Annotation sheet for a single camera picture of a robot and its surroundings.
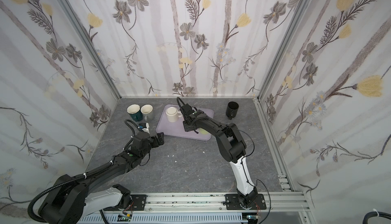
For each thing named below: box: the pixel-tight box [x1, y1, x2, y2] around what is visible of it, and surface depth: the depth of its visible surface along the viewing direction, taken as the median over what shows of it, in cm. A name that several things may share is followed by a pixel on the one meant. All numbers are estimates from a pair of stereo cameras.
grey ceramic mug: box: [140, 103, 155, 122], surface depth 103 cm
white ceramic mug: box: [165, 106, 183, 123], surface depth 104 cm
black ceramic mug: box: [225, 101, 239, 120], surface depth 106 cm
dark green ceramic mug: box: [126, 103, 144, 122], surface depth 101 cm
